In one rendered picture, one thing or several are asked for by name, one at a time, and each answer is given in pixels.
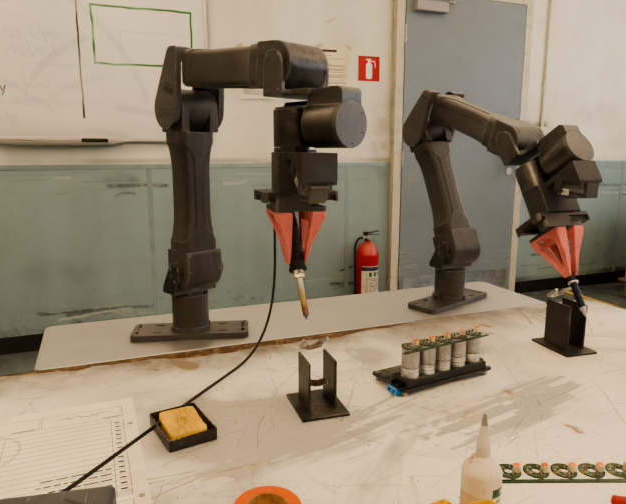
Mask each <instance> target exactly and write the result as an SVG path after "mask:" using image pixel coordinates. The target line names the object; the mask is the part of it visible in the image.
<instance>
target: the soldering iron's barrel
mask: <svg viewBox="0 0 626 504"><path fill-rule="evenodd" d="M293 275H294V280H296V281H297V284H298V290H299V296H300V302H301V307H302V313H303V316H305V315H309V312H308V306H307V301H306V295H305V290H304V284H303V279H304V278H305V274H304V270H303V269H296V270H294V271H293Z"/></svg>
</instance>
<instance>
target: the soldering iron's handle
mask: <svg viewBox="0 0 626 504"><path fill-rule="evenodd" d="M291 213H293V224H292V247H291V260H290V264H289V266H290V268H289V272H290V273H292V274H293V271H294V270H296V269H303V270H304V271H306V270H307V266H306V265H305V263H304V258H303V252H302V246H301V239H300V233H299V228H298V223H297V219H296V216H295V213H294V212H291Z"/></svg>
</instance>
